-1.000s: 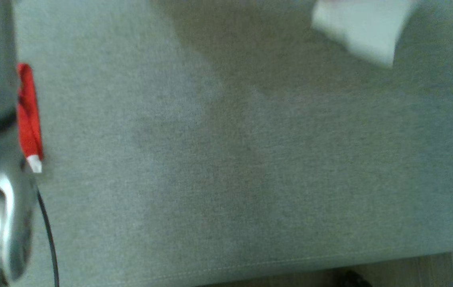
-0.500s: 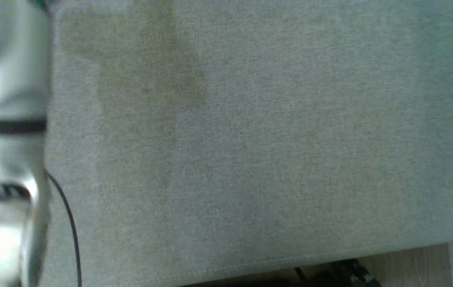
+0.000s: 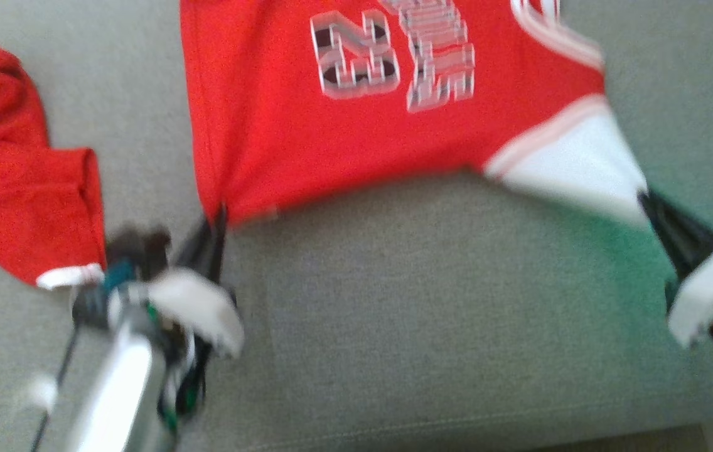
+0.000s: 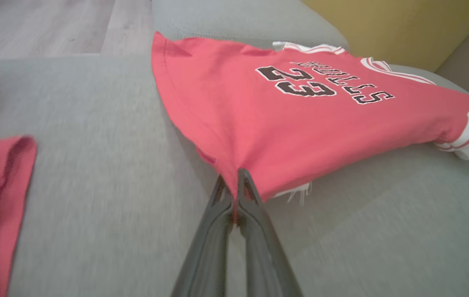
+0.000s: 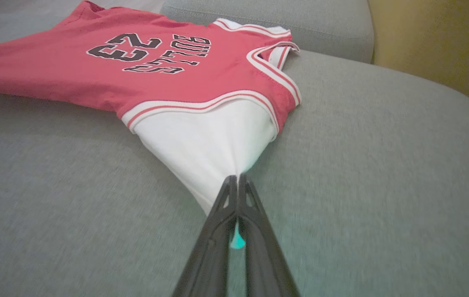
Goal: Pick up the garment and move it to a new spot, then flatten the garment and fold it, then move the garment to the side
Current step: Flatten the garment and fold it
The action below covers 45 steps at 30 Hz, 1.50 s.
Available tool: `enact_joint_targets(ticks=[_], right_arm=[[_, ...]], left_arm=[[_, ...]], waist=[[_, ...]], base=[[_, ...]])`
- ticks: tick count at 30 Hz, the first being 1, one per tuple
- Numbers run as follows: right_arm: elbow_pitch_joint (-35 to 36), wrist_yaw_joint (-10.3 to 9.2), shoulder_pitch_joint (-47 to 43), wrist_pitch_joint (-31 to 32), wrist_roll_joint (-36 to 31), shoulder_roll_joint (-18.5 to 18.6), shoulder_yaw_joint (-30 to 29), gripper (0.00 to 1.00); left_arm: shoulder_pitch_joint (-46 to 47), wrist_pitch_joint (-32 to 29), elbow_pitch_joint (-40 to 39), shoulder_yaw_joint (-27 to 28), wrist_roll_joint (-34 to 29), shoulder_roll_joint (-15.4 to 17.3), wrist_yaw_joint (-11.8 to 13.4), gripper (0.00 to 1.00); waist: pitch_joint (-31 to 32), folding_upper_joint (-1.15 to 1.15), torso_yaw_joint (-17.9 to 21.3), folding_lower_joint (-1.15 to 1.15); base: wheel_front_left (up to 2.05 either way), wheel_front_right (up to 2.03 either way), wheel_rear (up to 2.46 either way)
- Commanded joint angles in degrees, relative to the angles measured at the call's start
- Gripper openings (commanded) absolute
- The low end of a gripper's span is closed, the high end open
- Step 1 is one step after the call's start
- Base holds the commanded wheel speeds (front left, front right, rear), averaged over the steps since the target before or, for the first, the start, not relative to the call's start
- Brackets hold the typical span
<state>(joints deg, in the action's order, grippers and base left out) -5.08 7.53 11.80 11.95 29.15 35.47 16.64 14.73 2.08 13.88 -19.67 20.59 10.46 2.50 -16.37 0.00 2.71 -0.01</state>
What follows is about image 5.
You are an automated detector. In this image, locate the grey sofa seat cushion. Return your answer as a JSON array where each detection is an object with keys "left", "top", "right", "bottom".
[{"left": 0, "top": 0, "right": 469, "bottom": 297}]

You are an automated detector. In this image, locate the red basketball jersey white trim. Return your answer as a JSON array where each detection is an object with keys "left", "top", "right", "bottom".
[{"left": 0, "top": 0, "right": 302, "bottom": 215}]

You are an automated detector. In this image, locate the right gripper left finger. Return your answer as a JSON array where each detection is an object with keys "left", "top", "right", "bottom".
[{"left": 172, "top": 175, "right": 239, "bottom": 297}]

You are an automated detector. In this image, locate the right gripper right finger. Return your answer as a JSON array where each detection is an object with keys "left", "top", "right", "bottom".
[{"left": 238, "top": 174, "right": 301, "bottom": 297}]

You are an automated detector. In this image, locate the mustard yellow cushion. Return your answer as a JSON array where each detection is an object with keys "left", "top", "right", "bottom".
[{"left": 369, "top": 0, "right": 469, "bottom": 122}]

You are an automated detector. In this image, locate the grey sofa back cushion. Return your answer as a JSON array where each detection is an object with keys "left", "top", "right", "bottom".
[{"left": 160, "top": 0, "right": 374, "bottom": 63}]

